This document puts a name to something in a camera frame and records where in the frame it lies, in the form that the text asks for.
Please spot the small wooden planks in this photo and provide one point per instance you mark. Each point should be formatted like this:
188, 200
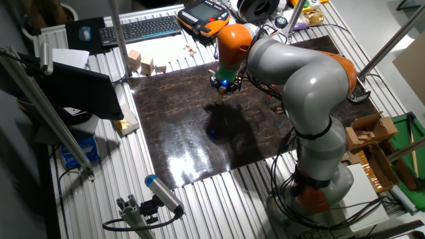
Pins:
363, 136

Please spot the small box gold foil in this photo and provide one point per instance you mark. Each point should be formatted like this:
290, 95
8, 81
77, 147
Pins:
127, 121

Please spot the small purple object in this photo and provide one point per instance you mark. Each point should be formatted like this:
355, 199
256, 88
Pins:
300, 26

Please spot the black filament spool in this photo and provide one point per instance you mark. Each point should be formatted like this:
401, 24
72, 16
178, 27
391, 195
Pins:
247, 11

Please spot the grey computer mouse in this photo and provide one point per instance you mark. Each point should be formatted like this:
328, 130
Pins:
84, 33

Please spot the white paper sheet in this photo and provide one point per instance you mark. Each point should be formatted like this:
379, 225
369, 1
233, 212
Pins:
71, 57

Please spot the aluminium frame post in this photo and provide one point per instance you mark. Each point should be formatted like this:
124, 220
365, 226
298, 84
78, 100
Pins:
406, 148
295, 16
119, 40
66, 137
395, 38

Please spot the green felt mat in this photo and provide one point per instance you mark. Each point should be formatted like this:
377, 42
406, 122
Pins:
401, 139

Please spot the round black yellow gadget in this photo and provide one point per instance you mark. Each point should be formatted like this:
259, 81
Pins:
281, 22

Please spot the green wrist adapter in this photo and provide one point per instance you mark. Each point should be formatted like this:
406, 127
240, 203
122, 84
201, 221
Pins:
226, 73

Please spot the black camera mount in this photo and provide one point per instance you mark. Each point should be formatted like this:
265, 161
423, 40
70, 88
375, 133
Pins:
149, 209

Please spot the thin wooden stick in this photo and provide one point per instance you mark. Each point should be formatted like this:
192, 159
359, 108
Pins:
412, 146

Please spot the grey rolled tube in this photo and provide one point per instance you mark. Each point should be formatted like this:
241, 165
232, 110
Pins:
403, 199

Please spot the large wooden block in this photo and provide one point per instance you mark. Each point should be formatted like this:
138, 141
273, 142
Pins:
134, 59
161, 69
147, 66

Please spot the white flat board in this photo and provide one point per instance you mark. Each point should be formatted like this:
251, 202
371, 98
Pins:
365, 199

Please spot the white button box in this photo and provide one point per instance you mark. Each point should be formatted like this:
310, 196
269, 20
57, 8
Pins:
310, 4

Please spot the orange black teach pendant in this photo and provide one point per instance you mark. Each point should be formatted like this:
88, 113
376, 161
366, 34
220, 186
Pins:
202, 13

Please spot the black mouse pad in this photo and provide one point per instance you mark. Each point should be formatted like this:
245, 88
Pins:
73, 46

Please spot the tan cardboard sheet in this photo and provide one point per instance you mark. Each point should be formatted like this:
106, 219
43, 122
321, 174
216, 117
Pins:
411, 66

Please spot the dark marble pattern mat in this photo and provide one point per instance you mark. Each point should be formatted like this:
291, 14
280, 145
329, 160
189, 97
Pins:
186, 139

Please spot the blue tissue pack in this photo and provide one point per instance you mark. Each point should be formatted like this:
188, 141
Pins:
79, 151

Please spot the gold foil bag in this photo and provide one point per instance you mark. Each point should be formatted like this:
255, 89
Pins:
313, 17

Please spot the black computer keyboard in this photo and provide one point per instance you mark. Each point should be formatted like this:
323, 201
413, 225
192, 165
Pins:
142, 28

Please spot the small board red light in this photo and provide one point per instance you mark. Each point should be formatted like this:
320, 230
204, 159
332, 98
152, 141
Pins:
269, 96

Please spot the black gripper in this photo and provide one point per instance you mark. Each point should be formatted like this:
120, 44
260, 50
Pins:
229, 84

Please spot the short aluminium extrusion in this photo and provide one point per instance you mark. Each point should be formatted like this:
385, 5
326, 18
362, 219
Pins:
131, 215

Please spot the black plastic frame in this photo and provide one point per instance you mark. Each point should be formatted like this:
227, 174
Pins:
362, 98

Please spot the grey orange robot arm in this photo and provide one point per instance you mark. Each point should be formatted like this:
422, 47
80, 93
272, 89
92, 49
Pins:
312, 86

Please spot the black flat monitor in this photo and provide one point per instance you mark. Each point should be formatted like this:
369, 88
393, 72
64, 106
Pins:
79, 93

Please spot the small wooden pieces pile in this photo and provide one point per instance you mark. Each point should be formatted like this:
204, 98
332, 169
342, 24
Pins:
190, 49

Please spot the silver camera blue cap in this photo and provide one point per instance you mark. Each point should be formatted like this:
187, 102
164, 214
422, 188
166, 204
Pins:
164, 194

